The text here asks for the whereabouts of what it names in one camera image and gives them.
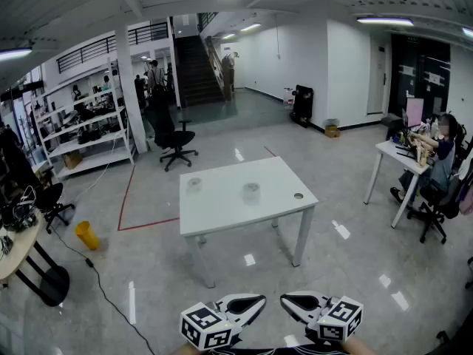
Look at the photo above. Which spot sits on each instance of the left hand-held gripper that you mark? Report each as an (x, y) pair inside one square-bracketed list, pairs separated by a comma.
[(207, 327)]

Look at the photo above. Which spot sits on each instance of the black cabinet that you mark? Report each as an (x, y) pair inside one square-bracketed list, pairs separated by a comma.
[(303, 105)]

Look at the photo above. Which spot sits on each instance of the cardboard box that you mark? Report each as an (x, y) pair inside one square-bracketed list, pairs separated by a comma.
[(332, 131), (72, 160)]

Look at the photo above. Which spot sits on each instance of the pile of dark shelf items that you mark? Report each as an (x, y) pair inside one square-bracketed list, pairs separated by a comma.
[(88, 115)]

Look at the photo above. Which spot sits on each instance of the black balcony railing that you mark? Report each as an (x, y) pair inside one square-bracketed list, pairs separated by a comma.
[(96, 50)]

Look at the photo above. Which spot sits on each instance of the white door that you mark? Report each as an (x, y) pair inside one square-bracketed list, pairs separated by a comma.
[(377, 83)]

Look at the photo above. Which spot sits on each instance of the black office chair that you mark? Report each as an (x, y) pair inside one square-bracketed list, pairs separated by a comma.
[(50, 198), (166, 131), (439, 205)]

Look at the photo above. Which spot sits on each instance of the white metal shelf rack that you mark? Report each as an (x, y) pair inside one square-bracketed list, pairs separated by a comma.
[(92, 142)]

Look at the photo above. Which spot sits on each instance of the dark staircase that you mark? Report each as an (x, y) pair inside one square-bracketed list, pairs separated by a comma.
[(196, 76)]

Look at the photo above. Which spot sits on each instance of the white column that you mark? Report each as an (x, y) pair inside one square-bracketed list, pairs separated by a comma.
[(129, 94)]

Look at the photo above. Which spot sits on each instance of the white table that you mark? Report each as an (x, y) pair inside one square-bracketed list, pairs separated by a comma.
[(221, 213)]

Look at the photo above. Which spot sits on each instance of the person's left forearm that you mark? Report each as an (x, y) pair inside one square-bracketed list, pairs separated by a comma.
[(186, 350)]

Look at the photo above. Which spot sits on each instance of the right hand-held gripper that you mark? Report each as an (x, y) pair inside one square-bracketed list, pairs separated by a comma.
[(340, 320)]

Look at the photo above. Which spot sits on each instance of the black double door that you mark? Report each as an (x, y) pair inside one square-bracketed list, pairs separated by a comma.
[(419, 76)]

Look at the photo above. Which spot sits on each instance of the ceiling light strip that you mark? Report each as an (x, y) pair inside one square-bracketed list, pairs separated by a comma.
[(251, 27), (15, 54), (228, 36), (468, 32), (384, 21)]

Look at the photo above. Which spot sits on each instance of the person's right forearm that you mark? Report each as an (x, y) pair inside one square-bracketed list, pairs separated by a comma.
[(360, 346)]

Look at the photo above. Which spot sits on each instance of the yellow waste bin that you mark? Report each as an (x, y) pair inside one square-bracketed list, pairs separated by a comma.
[(87, 235)]

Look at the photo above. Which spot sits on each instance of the pink monitor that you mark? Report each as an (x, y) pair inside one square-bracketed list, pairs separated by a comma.
[(415, 113)]

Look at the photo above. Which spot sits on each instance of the wide white tape roll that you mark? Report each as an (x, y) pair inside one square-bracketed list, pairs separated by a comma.
[(251, 196)]

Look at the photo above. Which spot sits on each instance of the round wooden table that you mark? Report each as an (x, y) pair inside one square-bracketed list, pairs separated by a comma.
[(22, 242)]

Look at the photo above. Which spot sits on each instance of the wooden stair railing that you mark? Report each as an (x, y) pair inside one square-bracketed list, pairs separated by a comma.
[(218, 69)]

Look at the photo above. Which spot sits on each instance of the pink bag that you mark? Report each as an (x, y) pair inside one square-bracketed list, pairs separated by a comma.
[(467, 198)]

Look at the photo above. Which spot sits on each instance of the black power adapter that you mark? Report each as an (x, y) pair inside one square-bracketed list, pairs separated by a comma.
[(89, 262)]

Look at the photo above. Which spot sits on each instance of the white desk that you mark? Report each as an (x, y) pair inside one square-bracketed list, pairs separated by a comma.
[(401, 154)]

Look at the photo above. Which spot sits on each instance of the clear water jug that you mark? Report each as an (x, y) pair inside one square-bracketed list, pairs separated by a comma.
[(288, 98)]

